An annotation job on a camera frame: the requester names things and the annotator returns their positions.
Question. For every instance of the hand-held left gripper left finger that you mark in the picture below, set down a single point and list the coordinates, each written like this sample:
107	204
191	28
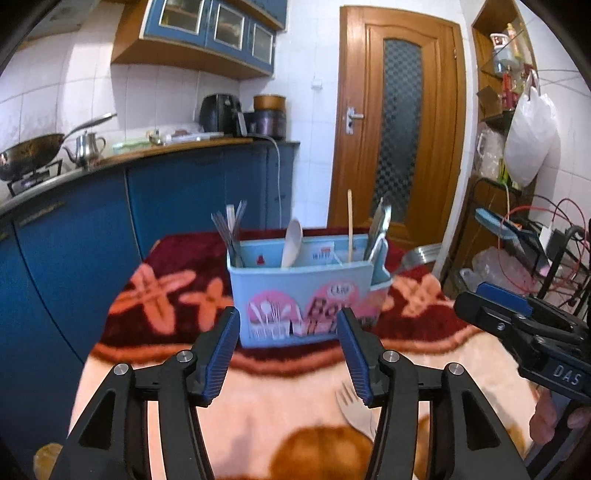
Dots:
217	364

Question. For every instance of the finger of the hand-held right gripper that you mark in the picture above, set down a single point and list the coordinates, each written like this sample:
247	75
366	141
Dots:
485	314
503	295

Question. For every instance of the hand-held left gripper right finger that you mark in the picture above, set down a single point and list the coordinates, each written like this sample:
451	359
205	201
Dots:
355	364

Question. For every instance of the pale wooden fork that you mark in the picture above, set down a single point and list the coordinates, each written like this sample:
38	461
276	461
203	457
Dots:
353	408

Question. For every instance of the blue plastic utensil box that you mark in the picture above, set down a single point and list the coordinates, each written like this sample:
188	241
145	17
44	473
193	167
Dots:
281	290

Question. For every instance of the plain metal fork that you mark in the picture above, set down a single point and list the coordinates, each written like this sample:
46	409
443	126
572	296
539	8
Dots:
226	235

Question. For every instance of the pale wooden spoon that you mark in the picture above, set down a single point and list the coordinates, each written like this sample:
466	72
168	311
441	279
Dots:
292	242

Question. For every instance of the metal table knife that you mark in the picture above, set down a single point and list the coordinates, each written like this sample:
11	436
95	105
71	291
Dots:
382	221

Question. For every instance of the wooden chopstick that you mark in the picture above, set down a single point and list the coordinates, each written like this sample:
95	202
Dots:
350	226

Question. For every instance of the slim metal fork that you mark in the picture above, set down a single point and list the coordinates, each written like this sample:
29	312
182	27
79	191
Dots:
240	214

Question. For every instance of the person's right hand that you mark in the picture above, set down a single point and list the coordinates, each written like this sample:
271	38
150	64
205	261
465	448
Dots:
541	417

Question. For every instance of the clear plastic bag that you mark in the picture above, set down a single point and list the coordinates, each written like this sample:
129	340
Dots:
494	272

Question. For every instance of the blue plastic dustpan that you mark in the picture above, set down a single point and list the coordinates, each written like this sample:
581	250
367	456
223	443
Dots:
496	224

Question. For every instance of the metal basin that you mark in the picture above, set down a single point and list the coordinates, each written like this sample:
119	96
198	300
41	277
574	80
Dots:
422	258

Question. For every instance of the black metal rack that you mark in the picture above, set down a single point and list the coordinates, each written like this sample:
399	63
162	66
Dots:
466	217

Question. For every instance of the white plastic bag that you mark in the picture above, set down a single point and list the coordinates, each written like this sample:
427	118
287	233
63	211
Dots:
528	138

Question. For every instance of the blue base cabinets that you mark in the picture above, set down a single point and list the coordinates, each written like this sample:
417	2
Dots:
175	194

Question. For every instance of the wooden door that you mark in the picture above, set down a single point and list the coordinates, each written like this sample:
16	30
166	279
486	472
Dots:
355	184

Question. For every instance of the black air fryer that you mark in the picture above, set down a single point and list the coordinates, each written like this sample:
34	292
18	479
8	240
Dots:
217	113

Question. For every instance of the metal kettle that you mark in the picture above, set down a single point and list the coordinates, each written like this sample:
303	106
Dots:
87	147

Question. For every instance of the rice cooker with brown lid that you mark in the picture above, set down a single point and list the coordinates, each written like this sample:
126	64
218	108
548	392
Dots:
269	115

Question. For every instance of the gas stove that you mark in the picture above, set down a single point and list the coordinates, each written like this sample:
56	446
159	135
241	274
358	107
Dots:
37	177

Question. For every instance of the black wok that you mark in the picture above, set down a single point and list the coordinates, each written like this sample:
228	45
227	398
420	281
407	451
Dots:
32	152

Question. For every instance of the grey range hood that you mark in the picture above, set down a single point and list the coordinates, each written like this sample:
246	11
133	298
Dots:
64	16

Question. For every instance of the wooden wall shelf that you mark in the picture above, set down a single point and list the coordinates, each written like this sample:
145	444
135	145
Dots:
485	55

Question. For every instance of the white wall switch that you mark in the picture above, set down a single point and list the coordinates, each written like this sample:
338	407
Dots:
317	83

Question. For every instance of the blue wall cabinet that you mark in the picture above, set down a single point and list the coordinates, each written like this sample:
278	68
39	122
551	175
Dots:
207	32

